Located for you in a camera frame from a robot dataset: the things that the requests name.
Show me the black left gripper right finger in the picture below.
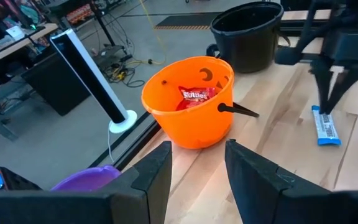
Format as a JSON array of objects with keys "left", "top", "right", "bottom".
[{"left": 224, "top": 139, "right": 358, "bottom": 224}]

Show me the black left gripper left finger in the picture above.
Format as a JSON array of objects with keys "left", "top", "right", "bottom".
[{"left": 0, "top": 141, "right": 173, "bottom": 224}]

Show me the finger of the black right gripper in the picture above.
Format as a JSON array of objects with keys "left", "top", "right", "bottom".
[
  {"left": 324, "top": 67, "right": 358, "bottom": 114},
  {"left": 310, "top": 60, "right": 334, "bottom": 114}
]

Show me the white blue Hershey's bar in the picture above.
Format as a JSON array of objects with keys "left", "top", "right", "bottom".
[{"left": 311, "top": 105, "right": 342, "bottom": 146}]

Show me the red Skittles packet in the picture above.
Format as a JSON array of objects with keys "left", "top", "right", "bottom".
[{"left": 175, "top": 86, "right": 217, "bottom": 111}]

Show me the purple plastic bucket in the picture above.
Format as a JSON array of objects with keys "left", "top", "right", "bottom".
[{"left": 50, "top": 164, "right": 122, "bottom": 192}]

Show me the black case with red device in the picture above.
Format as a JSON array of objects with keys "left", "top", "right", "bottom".
[{"left": 0, "top": 166, "right": 42, "bottom": 192}]

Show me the black pumpkin face bucket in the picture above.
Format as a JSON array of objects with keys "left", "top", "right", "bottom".
[{"left": 206, "top": 1, "right": 290, "bottom": 74}]

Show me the black cabinet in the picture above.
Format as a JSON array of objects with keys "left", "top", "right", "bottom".
[{"left": 20, "top": 52, "right": 91, "bottom": 116}]

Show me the orange pumpkin face bucket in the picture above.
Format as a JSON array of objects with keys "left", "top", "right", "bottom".
[{"left": 140, "top": 55, "right": 260, "bottom": 150}]

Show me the white black tower stand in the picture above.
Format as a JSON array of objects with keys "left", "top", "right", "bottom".
[{"left": 50, "top": 29, "right": 138, "bottom": 134}]

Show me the wooden top desk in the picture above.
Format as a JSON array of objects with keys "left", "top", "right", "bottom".
[{"left": 0, "top": 23, "right": 58, "bottom": 141}]

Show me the black tripod stand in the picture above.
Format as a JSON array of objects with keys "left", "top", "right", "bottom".
[{"left": 88, "top": 0, "right": 117, "bottom": 47}]

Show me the white floor cable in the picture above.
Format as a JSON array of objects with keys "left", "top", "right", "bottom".
[{"left": 106, "top": 126, "right": 115, "bottom": 164}]

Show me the black floor cable bundle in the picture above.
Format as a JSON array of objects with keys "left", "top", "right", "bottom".
[{"left": 101, "top": 46, "right": 145, "bottom": 88}]

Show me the yellow floor cable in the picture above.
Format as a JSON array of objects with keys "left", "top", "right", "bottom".
[{"left": 138, "top": 0, "right": 167, "bottom": 66}]

